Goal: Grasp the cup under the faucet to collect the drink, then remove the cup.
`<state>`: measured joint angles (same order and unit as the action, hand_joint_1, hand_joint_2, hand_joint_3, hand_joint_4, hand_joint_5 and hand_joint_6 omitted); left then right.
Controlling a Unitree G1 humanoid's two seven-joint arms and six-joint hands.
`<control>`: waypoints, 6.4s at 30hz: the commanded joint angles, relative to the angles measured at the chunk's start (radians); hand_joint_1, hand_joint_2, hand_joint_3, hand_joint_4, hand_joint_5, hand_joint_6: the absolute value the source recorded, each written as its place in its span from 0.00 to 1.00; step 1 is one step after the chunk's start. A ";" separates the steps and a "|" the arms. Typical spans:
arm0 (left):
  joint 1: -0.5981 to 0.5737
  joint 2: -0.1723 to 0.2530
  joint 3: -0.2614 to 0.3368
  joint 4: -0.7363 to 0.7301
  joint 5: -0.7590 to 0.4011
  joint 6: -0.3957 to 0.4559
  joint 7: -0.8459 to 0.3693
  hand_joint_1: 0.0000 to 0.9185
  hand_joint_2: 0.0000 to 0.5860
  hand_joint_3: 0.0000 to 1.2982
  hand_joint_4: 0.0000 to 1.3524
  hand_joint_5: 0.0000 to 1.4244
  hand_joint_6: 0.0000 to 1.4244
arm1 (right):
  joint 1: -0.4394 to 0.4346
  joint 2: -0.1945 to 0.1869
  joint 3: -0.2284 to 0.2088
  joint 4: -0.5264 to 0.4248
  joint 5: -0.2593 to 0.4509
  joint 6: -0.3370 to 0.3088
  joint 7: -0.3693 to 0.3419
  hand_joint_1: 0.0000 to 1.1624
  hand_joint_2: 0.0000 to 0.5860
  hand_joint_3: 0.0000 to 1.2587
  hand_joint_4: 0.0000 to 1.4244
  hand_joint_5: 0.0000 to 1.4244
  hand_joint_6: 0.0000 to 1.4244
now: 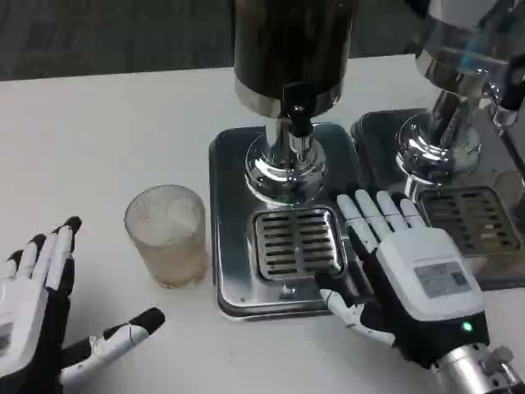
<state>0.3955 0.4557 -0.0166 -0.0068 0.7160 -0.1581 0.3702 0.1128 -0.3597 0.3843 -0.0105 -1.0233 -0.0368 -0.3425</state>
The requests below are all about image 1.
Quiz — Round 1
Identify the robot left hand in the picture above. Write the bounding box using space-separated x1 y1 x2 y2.
0 216 167 394

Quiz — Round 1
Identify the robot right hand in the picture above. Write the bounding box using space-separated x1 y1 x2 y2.
313 190 491 369

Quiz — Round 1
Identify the steel drip tray grid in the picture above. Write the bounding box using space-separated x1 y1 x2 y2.
253 208 345 279
418 186 523 256

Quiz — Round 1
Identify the clear drink dispenser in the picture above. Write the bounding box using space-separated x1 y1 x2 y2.
349 0 525 291

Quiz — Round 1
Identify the clear ribbed glass cup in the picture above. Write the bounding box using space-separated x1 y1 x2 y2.
123 184 211 290

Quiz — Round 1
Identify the dark drink dispenser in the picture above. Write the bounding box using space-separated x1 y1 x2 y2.
208 0 372 323

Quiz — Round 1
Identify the black dispenser tap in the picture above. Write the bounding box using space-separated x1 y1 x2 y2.
281 80 317 153

